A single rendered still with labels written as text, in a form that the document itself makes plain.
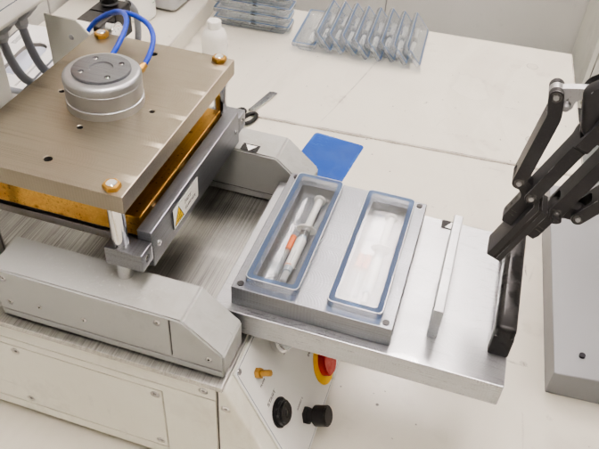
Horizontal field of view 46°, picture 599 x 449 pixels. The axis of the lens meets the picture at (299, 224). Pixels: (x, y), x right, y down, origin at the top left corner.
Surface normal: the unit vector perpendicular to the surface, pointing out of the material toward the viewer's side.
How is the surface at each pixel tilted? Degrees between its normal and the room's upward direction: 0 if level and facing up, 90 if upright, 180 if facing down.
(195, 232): 0
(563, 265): 3
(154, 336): 90
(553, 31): 90
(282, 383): 65
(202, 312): 41
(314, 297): 0
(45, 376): 90
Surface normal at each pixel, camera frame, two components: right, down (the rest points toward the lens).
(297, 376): 0.89, -0.10
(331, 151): 0.06, -0.75
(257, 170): -0.29, 0.62
